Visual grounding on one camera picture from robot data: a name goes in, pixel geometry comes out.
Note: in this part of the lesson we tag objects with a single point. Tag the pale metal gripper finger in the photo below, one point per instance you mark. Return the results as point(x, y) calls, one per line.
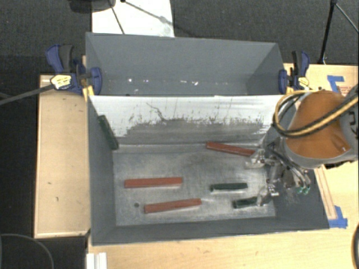
point(267, 195)
point(256, 160)

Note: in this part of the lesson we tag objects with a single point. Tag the dark green flat block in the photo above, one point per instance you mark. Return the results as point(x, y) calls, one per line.
point(244, 203)
point(228, 187)
point(108, 133)

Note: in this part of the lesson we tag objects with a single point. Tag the red-brown flat block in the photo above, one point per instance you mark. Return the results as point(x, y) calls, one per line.
point(230, 149)
point(172, 205)
point(152, 182)

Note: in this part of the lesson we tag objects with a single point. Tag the grey metal bin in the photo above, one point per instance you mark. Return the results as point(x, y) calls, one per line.
point(174, 66)

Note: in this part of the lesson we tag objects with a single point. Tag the pale wood flat board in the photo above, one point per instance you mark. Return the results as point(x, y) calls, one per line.
point(61, 155)

